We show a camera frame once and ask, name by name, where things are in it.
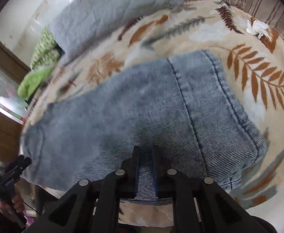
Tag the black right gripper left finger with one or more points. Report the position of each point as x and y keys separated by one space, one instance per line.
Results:
x=129 y=181

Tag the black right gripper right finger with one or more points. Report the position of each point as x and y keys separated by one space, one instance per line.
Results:
x=160 y=166

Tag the grey-blue denim pants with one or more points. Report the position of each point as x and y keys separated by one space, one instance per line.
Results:
x=181 y=104

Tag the person's left hand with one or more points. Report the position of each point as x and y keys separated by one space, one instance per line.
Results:
x=17 y=206

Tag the lime green cloth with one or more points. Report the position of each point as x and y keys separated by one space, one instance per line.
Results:
x=31 y=82

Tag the green patterned quilt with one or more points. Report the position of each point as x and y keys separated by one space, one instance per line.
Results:
x=46 y=52

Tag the leaf-patterned beige blanket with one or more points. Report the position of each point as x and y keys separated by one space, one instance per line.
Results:
x=254 y=69

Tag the grey quilted pillow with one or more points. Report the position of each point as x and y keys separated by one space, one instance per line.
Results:
x=84 y=23

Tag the crumpled white tissue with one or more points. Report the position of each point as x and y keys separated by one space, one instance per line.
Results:
x=258 y=29

